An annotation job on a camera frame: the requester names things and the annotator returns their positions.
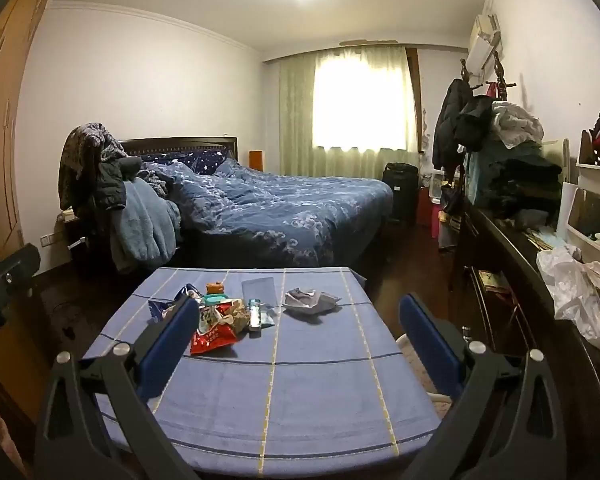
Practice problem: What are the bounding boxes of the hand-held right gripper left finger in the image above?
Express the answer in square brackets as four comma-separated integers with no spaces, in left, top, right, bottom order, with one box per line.
[32,294,201,480]

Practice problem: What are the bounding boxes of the black garment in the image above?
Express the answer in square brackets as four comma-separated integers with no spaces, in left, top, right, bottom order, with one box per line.
[454,95,496,153]

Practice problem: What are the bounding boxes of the black handbag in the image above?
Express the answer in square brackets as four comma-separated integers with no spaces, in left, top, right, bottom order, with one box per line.
[440,185,465,216]

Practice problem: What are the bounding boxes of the blue snack bag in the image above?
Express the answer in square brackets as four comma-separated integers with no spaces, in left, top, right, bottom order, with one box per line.
[148,284,201,321]

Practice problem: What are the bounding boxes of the clear plastic zip bag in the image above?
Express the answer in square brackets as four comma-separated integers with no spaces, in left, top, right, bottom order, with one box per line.
[241,276,281,308]

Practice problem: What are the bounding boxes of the dark bedside table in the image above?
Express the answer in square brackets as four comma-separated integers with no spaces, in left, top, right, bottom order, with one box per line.
[57,210,88,261]

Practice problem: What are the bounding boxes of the black suitcase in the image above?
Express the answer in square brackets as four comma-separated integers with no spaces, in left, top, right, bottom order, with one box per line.
[382,162,420,221]

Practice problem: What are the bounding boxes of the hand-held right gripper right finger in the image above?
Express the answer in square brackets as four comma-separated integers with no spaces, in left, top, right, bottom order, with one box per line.
[397,292,568,480]

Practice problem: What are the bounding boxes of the white garment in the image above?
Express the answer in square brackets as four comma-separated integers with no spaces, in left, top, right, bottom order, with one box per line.
[491,101,545,150]

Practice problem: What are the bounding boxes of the wooden wardrobe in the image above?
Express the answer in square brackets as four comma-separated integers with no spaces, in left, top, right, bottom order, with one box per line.
[0,0,66,261]

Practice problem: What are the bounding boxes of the dark wooden dresser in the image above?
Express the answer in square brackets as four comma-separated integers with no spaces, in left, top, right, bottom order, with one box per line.
[450,205,600,480]

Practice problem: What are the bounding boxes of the red box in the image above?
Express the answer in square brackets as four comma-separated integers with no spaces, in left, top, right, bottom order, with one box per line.
[417,186,438,228]

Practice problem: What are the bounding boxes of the pale green curtain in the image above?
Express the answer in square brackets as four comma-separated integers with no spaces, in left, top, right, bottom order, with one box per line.
[279,46,421,178]

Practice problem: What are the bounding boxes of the white air conditioner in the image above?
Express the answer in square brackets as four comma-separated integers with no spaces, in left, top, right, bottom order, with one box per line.
[467,12,503,68]

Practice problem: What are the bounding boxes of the bed with blue duvet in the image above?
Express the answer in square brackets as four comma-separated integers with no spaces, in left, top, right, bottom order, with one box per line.
[140,157,395,267]

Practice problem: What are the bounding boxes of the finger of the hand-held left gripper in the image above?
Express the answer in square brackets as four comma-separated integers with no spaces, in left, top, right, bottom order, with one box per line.
[0,243,42,295]

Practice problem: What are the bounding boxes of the white plastic bag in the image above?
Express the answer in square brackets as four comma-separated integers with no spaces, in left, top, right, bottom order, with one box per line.
[536,245,600,353]

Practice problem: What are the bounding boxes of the grey paper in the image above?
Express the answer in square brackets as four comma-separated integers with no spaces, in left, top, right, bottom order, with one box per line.
[282,287,342,317]

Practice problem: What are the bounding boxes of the books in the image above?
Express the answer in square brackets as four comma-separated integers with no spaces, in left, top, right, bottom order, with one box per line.
[477,270,511,296]

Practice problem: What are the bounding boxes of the brown crumpled wrapper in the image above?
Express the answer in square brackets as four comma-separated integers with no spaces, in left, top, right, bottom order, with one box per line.
[222,300,248,335]

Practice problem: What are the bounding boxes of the dark wooden headboard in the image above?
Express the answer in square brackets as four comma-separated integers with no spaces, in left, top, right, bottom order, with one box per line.
[115,136,239,166]

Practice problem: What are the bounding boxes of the white storage box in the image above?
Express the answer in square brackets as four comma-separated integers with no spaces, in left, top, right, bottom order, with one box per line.
[428,172,448,201]

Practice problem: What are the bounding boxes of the wooden coat rack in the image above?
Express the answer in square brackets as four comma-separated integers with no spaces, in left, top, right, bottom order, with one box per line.
[460,52,518,102]

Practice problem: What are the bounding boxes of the grey patterned garment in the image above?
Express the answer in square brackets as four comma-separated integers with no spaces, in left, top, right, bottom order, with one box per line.
[58,122,126,211]

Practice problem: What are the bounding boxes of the red snack packet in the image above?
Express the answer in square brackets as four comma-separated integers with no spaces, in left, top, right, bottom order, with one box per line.
[190,322,237,356]

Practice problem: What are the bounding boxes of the black hanging coat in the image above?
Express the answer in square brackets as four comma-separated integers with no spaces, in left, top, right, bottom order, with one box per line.
[432,79,473,168]

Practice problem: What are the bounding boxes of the pile of dark clothes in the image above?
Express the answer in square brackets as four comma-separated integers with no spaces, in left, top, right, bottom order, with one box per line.
[480,142,563,221]

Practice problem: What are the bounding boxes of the white shelf unit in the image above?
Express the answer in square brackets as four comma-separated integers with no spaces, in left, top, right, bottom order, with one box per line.
[560,130,600,266]

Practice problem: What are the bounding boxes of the light blue fleece blanket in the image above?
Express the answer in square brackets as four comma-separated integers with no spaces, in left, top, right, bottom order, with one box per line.
[111,177,183,275]

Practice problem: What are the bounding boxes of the silver printed foil packet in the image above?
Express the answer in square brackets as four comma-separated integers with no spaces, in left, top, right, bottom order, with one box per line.
[198,305,231,335]

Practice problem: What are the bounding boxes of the star print pillow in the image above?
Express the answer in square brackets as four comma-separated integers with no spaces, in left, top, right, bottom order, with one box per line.
[157,147,231,176]

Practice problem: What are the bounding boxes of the dark puffer jacket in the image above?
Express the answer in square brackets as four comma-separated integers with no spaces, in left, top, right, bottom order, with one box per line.
[97,155,143,211]

